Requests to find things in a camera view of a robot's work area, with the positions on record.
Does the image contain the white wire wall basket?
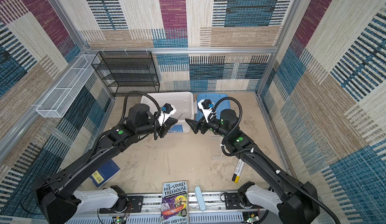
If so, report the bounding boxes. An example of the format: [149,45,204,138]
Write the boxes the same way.
[36,54,95,118]

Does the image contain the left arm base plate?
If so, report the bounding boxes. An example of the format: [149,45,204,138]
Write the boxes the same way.
[124,195,144,215]

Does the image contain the white plastic storage bin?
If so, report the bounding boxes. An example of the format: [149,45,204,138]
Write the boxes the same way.
[149,91,195,134]

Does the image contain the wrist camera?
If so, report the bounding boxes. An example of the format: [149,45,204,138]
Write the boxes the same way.
[198,99,216,123]
[158,103,177,125]

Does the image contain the dark blue notebook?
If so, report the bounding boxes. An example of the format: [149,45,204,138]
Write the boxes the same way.
[90,159,121,189]

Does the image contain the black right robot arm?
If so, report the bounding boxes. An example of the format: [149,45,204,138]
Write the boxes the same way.
[186,109,340,224]

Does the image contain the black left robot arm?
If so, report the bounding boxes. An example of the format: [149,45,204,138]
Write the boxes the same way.
[33,103,178,224]

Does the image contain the treehouse paperback book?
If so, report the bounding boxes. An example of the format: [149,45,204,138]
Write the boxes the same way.
[160,181,189,224]

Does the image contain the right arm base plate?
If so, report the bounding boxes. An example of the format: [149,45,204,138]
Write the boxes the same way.
[220,192,252,210]

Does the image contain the blue plastic bin lid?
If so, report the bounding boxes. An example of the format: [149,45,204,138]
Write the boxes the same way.
[195,93,232,125]

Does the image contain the black mesh shelf rack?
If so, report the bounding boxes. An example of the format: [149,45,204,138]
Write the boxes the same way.
[91,51,160,97]

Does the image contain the black capped white marker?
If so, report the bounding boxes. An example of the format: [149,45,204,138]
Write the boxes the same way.
[232,159,244,183]

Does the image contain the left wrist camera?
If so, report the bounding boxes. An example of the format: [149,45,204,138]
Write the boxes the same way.
[158,103,177,125]

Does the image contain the yellow capped white marker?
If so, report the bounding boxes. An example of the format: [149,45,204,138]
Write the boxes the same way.
[234,162,244,183]

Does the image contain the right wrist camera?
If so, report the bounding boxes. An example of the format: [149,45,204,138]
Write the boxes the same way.
[198,99,216,123]

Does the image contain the light blue case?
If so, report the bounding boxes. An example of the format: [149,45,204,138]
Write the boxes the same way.
[195,186,206,212]

